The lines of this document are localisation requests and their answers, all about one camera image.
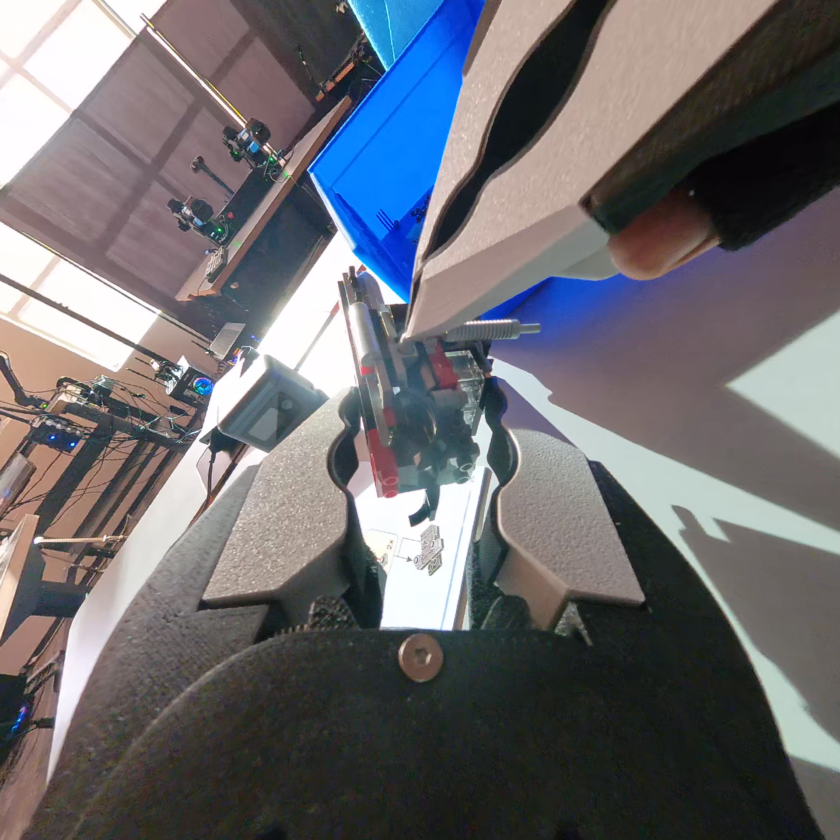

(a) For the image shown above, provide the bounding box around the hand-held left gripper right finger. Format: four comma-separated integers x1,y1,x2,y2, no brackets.
468,377,648,632

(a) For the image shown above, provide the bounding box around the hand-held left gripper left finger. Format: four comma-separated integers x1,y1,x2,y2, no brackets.
200,387,385,627

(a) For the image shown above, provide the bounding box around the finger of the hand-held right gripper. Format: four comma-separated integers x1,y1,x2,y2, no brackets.
400,0,798,342
413,0,611,280

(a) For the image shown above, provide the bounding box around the blue plastic bin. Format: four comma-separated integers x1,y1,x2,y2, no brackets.
307,26,565,316
344,0,487,70

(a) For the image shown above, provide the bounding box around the toy brick truck model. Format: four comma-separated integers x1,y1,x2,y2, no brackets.
338,266,542,503

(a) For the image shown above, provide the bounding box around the wooden desk with black panel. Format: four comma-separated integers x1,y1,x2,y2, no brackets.
176,95,355,316

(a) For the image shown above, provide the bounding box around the dark grey cube device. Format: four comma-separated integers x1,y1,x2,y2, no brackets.
217,354,329,454

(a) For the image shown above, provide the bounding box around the light blue instruction booklet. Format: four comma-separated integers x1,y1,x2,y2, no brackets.
357,472,493,631

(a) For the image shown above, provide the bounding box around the pale ribbed box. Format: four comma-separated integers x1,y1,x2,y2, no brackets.
210,322,247,361

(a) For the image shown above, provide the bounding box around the flat monitor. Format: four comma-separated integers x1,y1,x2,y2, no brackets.
0,453,37,519

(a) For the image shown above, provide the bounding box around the bright window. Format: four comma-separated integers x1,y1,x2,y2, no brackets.
0,0,148,185
0,223,161,368

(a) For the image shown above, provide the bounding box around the black camera rig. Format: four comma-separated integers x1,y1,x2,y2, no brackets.
167,197,231,240
222,118,290,178

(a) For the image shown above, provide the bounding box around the equipment rack with cables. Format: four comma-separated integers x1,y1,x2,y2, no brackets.
0,351,204,460

